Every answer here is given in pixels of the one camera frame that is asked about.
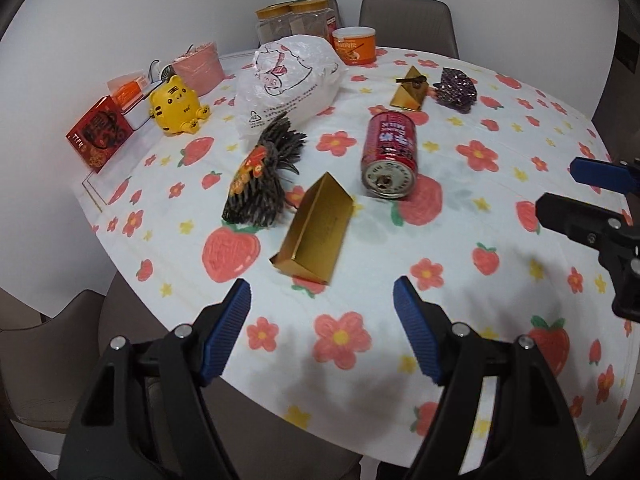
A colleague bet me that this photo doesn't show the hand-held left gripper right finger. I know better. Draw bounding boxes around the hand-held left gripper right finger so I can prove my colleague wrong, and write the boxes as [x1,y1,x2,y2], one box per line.
[392,276,586,480]

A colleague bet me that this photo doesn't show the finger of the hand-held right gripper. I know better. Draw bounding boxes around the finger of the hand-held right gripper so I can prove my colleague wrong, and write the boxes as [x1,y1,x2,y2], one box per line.
[535,192,640,261]
[570,156,640,196]

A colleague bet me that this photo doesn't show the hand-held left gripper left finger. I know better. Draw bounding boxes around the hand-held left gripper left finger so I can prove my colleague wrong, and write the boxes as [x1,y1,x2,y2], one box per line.
[56,277,252,480]

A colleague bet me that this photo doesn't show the plain gold box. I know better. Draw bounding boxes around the plain gold box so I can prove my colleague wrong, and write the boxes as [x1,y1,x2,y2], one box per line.
[270,171,356,286]

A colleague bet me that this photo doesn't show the red drink can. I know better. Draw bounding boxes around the red drink can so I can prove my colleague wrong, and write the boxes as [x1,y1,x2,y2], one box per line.
[361,110,418,201]

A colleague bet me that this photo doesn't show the gold box with dark ribbon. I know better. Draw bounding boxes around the gold box with dark ribbon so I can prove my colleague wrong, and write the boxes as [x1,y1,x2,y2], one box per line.
[390,65,430,112]

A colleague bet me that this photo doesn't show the white plastic bag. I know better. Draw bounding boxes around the white plastic bag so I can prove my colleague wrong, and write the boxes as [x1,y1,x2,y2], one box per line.
[235,35,349,153]

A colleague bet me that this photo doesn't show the yellow tiger toy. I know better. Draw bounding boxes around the yellow tiger toy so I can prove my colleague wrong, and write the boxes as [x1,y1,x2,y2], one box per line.
[149,75,212,136]

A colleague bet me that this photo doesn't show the white storage box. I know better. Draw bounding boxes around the white storage box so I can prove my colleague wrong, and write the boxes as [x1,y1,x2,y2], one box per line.
[117,87,161,131]

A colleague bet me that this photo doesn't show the red gift box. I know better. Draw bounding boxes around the red gift box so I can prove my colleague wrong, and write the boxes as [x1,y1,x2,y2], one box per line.
[66,95,135,174]

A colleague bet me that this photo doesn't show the orange tissue packet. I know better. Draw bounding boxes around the orange tissue packet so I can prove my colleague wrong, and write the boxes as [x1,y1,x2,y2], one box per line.
[109,72,151,111]

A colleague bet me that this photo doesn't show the pink bucket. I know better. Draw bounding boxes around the pink bucket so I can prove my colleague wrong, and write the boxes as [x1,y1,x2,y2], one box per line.
[171,41,225,97]

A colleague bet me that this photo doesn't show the white and black gadget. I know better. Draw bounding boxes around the white and black gadget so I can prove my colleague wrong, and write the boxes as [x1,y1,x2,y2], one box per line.
[149,59,176,83]

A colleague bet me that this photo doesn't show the orange tin can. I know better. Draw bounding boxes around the orange tin can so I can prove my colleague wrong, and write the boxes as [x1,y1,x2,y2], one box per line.
[332,26,377,67]

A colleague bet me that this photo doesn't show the clear jar with dark contents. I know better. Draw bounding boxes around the clear jar with dark contents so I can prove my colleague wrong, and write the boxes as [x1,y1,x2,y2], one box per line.
[256,3,296,48]

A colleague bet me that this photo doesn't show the clear jar with red label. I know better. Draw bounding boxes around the clear jar with red label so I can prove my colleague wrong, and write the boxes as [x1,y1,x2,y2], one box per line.
[289,0,341,41]

